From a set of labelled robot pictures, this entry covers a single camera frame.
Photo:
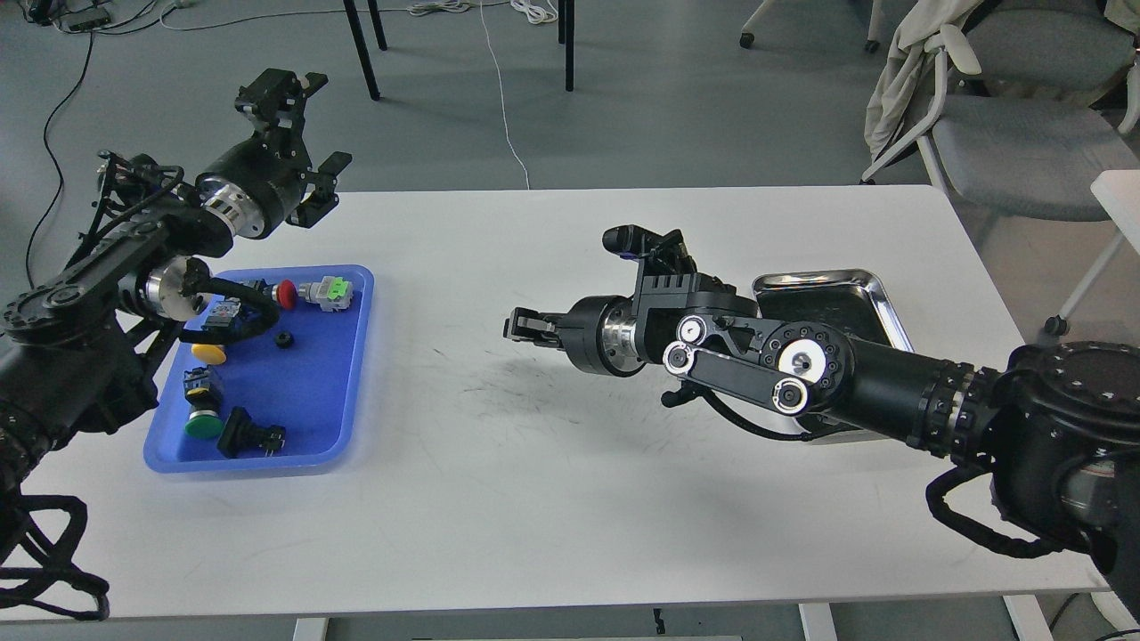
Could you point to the yellow push button switch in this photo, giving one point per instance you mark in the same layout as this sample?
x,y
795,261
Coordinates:
x,y
209,354

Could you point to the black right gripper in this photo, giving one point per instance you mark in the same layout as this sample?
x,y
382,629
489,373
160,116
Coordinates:
x,y
596,334

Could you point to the beige jacket on chair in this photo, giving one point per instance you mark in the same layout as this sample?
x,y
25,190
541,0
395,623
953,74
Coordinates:
x,y
904,66

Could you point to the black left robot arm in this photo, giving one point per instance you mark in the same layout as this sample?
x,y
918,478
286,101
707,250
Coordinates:
x,y
80,352

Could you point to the black table leg right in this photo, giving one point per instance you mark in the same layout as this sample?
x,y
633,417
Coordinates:
x,y
566,35

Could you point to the white side table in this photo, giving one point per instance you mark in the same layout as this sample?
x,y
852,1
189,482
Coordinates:
x,y
1117,191

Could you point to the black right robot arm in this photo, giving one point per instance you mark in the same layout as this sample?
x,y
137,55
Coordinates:
x,y
1044,453

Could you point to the small blue black switch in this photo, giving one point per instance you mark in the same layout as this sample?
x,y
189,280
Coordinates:
x,y
223,316

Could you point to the blue plastic tray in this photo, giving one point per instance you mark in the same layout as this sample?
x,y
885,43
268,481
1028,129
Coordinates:
x,y
310,388

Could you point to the black table leg left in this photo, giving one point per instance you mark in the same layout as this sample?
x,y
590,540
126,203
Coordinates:
x,y
361,48

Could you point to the black table leg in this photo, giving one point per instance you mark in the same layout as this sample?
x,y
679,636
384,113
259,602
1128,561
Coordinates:
x,y
566,35
361,48

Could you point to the grey office chair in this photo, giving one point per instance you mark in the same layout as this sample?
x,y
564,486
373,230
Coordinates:
x,y
1020,109

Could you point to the red push button switch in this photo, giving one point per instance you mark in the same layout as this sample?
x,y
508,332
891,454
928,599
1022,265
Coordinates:
x,y
283,293

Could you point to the grey green connector part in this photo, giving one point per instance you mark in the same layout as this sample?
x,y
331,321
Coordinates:
x,y
330,293

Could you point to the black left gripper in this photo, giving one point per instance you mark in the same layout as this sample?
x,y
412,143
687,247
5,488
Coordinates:
x,y
260,183

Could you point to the silver metal tray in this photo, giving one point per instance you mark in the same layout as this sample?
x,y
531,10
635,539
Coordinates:
x,y
853,302

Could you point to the black switch part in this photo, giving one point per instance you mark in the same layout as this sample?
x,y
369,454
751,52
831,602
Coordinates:
x,y
241,433

